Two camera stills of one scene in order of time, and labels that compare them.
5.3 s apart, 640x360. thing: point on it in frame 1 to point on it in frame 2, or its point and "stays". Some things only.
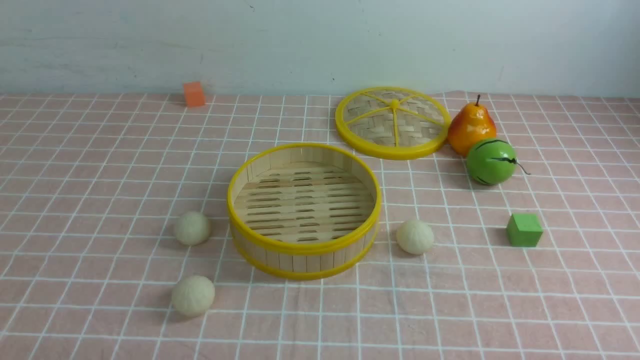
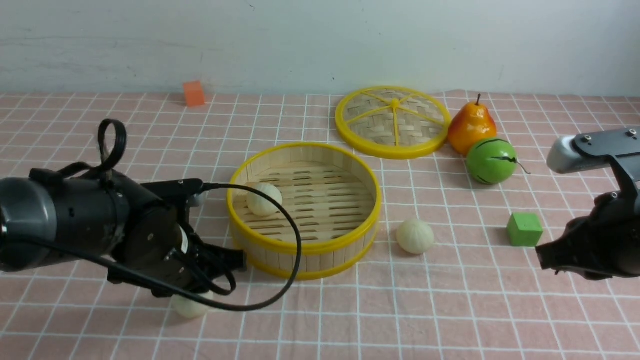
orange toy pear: [471, 124] stays
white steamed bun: [192, 228] to [261, 206]
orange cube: [193, 94] stays
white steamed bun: [193, 295] stays
